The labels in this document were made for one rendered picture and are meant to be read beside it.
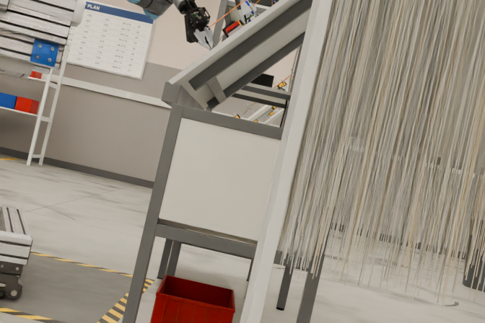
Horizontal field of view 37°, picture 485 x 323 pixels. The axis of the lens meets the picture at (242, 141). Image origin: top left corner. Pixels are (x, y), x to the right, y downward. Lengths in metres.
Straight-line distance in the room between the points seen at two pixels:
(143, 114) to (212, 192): 8.00
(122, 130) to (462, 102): 8.81
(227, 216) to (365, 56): 0.85
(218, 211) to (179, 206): 0.13
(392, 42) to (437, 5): 0.15
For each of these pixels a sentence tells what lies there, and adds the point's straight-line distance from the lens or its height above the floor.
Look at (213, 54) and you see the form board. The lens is 2.39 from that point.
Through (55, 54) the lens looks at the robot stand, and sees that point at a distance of 2.77.
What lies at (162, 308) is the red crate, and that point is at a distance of 2.64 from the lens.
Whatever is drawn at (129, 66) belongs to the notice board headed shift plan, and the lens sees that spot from 10.40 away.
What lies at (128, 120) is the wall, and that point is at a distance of 10.36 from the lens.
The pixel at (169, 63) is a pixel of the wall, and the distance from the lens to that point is 10.37.
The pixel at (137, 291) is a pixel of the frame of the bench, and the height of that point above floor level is 0.17.
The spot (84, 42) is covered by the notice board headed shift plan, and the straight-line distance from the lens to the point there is 10.57.
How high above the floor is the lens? 0.66
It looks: 2 degrees up
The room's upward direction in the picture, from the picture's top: 13 degrees clockwise
